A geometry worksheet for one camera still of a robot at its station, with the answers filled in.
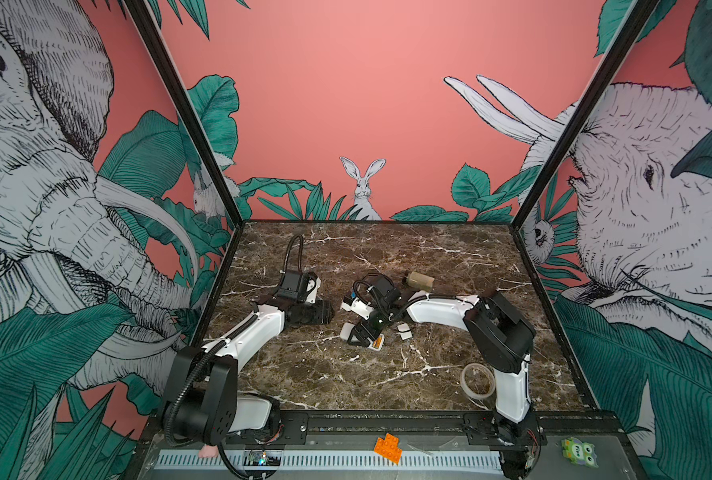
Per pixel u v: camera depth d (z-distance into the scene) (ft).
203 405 1.35
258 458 2.29
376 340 2.62
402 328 2.98
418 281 3.34
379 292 2.45
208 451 2.25
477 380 2.68
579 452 2.30
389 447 2.30
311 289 2.46
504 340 1.65
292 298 2.26
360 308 2.74
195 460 2.30
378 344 2.89
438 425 2.48
